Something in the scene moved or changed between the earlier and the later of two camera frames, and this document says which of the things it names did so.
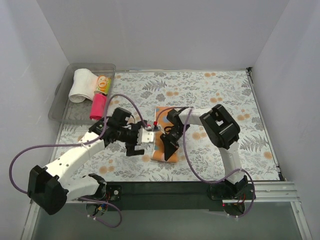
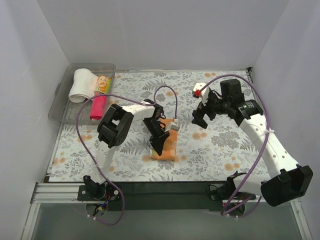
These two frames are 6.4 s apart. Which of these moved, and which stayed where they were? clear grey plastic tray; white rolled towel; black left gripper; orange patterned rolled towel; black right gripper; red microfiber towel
Moved: black right gripper; black left gripper
Stayed: white rolled towel; orange patterned rolled towel; clear grey plastic tray; red microfiber towel
